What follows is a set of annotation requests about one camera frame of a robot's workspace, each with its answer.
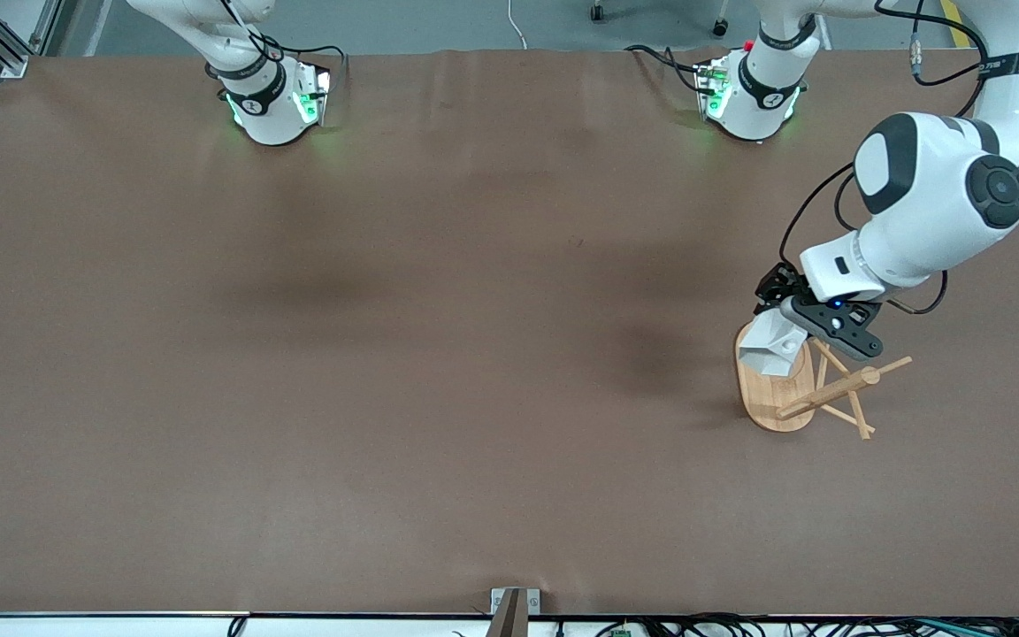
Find brown table cover sheet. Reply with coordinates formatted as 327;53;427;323
0;49;1019;618

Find wooden cup rack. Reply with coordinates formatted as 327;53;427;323
733;317;914;441

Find black left arm base cable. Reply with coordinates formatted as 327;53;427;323
624;42;716;95

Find black arm base cable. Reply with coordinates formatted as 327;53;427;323
257;35;349;100
624;42;716;95

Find black right arm base cable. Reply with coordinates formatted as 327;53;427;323
257;35;349;100

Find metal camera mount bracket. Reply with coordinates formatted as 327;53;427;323
485;587;542;637

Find white faceted cup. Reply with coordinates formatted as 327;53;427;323
737;305;809;380

